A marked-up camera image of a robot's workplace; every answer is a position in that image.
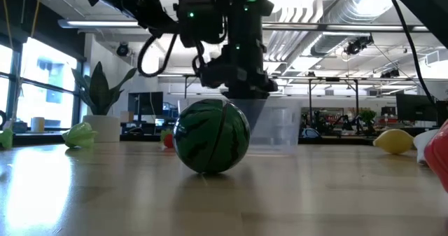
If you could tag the green striped toy watermelon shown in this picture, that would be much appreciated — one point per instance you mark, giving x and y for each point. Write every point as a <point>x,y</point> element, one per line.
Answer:
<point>210,138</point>

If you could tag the black metal gantry frame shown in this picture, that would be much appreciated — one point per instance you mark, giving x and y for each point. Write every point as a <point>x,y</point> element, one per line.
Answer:
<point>310,99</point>

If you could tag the round black ceiling fixture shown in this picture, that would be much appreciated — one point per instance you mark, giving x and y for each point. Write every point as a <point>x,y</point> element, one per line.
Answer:
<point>122,49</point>

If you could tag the clear plastic container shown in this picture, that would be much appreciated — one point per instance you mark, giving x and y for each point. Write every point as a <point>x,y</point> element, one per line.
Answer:
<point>280,124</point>

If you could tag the long ceiling light bar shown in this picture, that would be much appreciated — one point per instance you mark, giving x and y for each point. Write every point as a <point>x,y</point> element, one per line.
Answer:
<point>101,23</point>

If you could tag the red toy strawberry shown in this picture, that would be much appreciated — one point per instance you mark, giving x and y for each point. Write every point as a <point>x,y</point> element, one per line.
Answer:
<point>168,141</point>

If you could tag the green plant in white pot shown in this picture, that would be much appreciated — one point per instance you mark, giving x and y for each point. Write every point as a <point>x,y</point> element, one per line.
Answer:
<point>99,92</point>

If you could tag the yellow toy lemon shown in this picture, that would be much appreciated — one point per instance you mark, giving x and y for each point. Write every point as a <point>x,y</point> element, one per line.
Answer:
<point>393,142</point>

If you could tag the beige cylinder container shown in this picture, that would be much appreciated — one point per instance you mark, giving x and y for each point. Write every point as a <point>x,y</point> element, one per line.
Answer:
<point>38,124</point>

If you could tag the silver ventilation duct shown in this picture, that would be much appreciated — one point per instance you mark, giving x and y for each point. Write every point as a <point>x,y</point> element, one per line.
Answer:
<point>350,12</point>

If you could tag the small background potted plant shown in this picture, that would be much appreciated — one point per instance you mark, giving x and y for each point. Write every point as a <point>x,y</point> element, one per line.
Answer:
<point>367,115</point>

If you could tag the red toy apple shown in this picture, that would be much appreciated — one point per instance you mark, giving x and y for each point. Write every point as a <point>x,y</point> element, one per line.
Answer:
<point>439,155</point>

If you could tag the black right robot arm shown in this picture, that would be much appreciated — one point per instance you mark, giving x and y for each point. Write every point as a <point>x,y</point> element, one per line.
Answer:
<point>420,1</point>

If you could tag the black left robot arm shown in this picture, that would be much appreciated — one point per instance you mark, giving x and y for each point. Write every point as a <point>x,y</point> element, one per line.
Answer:
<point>241,19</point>

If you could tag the green toy fruit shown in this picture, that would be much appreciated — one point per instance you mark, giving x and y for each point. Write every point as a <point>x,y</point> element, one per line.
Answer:
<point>80,135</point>
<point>5,138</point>

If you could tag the black computer monitor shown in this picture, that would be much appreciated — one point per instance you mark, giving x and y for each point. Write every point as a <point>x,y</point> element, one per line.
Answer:
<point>414,106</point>
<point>145,103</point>

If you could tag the black track spotlight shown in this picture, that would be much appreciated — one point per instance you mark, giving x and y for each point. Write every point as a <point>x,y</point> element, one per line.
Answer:
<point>357,45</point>

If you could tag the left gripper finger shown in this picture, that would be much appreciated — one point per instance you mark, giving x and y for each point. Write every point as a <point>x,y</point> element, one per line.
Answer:
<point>246,106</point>
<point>258,106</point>

